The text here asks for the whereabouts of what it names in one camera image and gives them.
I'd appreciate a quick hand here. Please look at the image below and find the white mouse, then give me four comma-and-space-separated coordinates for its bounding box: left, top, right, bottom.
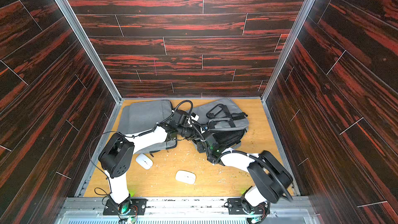
136, 154, 153, 170
175, 170, 196, 185

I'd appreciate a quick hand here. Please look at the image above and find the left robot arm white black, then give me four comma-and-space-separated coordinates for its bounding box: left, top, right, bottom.
98, 110, 200, 215

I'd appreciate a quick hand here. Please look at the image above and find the grey bag with straps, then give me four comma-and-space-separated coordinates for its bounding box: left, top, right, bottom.
193, 98, 249, 152

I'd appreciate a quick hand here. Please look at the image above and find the front aluminium rail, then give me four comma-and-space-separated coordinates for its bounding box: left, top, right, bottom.
55, 197, 321, 224

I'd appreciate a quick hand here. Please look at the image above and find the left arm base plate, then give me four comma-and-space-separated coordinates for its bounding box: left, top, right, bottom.
103, 198, 147, 216

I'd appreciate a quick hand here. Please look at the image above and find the middle white mouse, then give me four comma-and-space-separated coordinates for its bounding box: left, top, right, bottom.
175, 170, 196, 185

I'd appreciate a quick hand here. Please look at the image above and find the grey laptop sleeve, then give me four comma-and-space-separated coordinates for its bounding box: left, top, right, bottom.
125, 100, 173, 134

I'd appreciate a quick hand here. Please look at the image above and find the left aluminium corner post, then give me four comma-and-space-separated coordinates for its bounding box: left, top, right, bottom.
55, 0, 122, 104

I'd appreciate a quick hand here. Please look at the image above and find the left grey laptop bag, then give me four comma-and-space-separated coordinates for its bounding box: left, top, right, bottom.
117, 106, 177, 154

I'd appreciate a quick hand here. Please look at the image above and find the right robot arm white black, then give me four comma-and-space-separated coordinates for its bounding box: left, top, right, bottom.
191, 130, 293, 214

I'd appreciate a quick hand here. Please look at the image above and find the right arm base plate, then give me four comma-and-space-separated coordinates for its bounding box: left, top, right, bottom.
224, 198, 268, 215

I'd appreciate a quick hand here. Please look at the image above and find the aluminium corner post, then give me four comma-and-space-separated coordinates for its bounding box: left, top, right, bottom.
55, 0, 122, 104
261, 0, 315, 106

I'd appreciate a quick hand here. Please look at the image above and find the right aluminium corner post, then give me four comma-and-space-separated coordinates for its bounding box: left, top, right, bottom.
261, 0, 315, 106

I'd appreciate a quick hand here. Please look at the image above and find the left white mouse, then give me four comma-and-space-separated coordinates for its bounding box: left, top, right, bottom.
136, 154, 153, 170

